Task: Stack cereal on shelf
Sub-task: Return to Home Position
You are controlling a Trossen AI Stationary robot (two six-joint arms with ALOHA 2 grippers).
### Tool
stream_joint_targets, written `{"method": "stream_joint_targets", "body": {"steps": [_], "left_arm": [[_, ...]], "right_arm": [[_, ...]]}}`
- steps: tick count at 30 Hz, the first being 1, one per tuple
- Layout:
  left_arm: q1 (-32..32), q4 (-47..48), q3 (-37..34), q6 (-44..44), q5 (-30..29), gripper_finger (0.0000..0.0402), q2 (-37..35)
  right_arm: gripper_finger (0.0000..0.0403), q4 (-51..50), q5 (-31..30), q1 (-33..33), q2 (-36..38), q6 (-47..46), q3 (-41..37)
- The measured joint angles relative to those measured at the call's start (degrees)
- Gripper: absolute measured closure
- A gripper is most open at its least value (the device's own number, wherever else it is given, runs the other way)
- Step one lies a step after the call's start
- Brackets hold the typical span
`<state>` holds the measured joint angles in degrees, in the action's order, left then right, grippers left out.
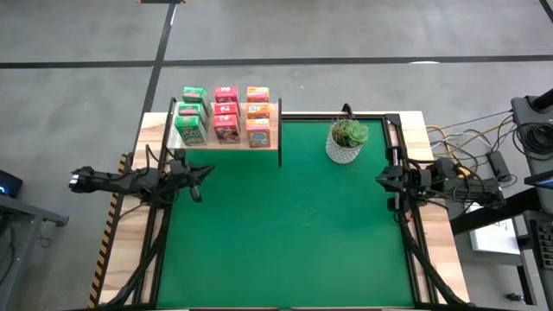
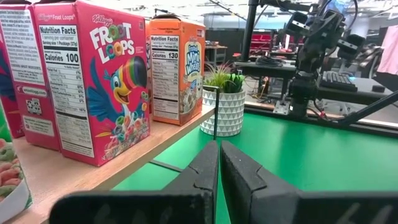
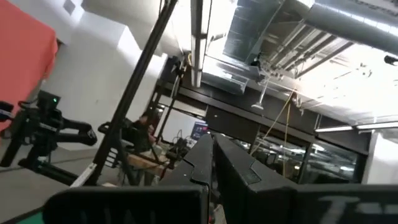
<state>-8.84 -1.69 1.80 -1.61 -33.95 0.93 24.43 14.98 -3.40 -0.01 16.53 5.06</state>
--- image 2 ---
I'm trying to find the Frosted Mini Wheats cereal box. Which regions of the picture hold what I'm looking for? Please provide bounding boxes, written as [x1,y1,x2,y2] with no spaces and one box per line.
[145,14,207,126]

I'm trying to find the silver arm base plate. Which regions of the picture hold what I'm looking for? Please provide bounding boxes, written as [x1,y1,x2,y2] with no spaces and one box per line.
[272,100,292,116]

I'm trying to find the pink hanging cloth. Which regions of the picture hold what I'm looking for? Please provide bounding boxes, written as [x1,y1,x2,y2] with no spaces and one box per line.
[376,24,398,76]

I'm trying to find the Apple Jacks cereal box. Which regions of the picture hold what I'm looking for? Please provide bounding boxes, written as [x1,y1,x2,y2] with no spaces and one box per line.
[0,99,34,223]

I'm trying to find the wooden shelf with black frame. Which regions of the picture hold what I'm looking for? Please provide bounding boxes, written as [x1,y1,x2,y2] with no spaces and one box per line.
[6,84,221,224]

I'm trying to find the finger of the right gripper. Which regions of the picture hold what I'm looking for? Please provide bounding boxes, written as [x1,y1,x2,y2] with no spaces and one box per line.
[336,33,367,62]
[284,11,309,37]

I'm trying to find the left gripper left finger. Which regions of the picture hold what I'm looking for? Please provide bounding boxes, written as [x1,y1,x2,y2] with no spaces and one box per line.
[49,139,220,224]

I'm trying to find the white geometric pot with succulent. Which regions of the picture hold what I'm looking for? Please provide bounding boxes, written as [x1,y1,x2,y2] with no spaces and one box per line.
[200,62,246,138]

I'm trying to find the black computer desk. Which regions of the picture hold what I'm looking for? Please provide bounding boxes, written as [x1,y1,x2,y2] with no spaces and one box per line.
[233,58,396,106]

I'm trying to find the green table mat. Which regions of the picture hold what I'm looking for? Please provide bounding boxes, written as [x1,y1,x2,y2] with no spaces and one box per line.
[111,111,398,224]

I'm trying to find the Froot Loops cereal box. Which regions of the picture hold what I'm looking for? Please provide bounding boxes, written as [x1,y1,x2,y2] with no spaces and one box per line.
[0,37,25,139]
[0,3,62,152]
[32,0,151,167]

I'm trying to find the coiled black cable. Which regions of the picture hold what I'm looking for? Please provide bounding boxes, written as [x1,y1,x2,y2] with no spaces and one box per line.
[254,55,284,68]

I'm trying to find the black keyboard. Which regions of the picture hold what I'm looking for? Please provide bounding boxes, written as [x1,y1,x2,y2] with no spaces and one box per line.
[319,70,359,93]

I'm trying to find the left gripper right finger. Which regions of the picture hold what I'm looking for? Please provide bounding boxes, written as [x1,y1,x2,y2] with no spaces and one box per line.
[220,140,398,224]

